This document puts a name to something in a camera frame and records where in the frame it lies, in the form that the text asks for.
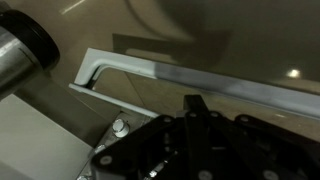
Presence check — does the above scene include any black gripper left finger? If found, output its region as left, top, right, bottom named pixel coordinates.
left=90, top=95, right=214, bottom=180

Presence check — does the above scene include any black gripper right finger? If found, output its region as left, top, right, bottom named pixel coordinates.
left=208, top=111, right=320, bottom=180

